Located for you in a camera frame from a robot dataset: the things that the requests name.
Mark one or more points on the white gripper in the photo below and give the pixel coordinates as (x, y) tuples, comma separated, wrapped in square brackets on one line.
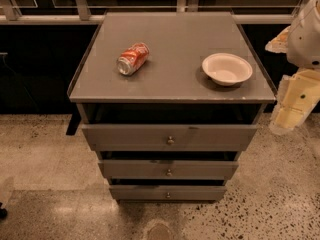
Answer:
[(306, 39)]

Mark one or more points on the grey bottom drawer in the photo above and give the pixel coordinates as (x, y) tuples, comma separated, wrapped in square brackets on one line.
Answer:
[(167, 192)]

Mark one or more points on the grey drawer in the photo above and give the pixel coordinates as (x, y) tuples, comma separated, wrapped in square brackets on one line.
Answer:
[(168, 137), (168, 169), (167, 192)]

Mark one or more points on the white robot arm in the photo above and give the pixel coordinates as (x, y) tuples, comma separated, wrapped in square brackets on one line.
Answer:
[(304, 39)]

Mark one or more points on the grey drawer cabinet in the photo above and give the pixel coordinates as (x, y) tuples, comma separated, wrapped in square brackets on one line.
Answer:
[(171, 86)]

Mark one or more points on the grey top drawer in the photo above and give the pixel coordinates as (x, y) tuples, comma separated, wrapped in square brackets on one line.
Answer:
[(168, 137)]

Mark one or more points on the grey middle drawer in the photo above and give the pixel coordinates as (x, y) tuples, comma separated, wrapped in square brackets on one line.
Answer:
[(168, 169)]

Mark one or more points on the white paper bowl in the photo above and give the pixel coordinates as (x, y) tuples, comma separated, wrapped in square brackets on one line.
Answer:
[(227, 69)]

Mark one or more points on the metal window railing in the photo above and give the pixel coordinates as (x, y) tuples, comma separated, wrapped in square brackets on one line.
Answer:
[(80, 4)]

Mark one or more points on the crushed orange soda can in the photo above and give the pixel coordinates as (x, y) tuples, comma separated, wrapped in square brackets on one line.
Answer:
[(132, 58)]

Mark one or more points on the black caster wheel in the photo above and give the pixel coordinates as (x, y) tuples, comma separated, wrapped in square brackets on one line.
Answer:
[(3, 211)]

